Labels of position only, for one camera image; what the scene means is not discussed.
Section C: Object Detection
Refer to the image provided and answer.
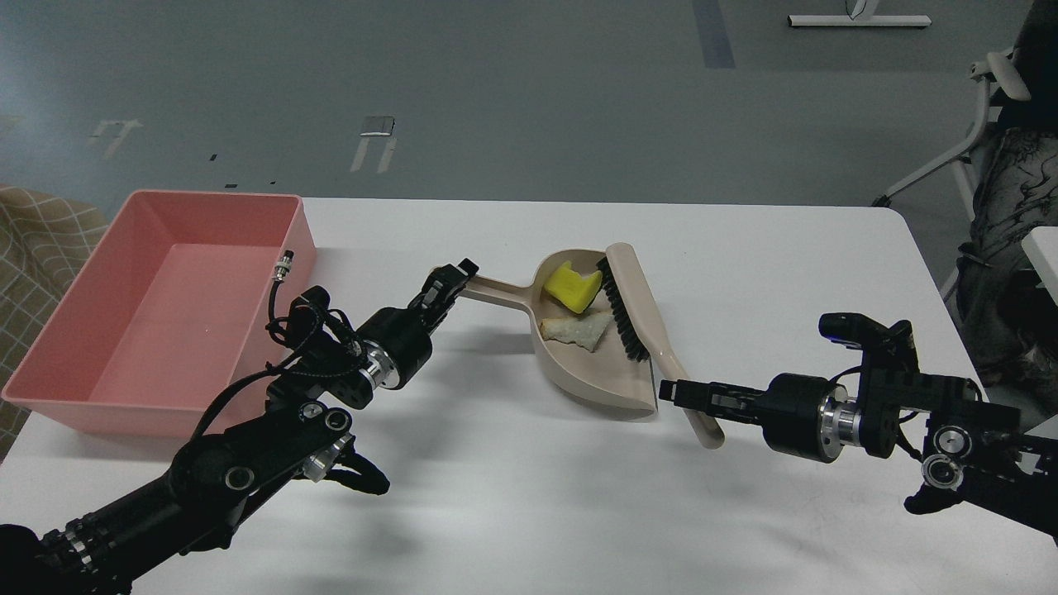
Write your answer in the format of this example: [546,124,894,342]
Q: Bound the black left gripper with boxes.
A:
[355,259,479,389]

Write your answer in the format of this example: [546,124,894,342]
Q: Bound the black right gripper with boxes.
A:
[659,374,843,464]

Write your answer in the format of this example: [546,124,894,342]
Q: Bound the beige hand brush black bristles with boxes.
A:
[596,242,726,450]

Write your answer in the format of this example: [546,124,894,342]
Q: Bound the beige plastic dustpan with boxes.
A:
[461,249,657,418]

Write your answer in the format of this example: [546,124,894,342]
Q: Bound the yellow sponge piece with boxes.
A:
[543,260,603,315]

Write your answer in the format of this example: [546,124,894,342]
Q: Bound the white bread slice piece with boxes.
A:
[539,310,613,353]

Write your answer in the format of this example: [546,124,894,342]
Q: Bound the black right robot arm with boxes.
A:
[659,312,1057,537]

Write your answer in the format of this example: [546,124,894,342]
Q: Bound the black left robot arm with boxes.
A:
[2,259,479,594]

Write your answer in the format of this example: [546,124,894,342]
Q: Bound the pink plastic bin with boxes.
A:
[2,191,315,440]

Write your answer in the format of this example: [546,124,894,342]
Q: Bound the person in teal sweater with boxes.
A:
[956,1,1057,393]

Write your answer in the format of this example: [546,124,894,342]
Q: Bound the white desk base bar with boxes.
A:
[787,14,933,29]

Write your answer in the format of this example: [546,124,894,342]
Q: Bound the beige checkered cloth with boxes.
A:
[0,185,112,459]

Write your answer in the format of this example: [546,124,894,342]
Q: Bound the white office chair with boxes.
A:
[871,50,1034,300]

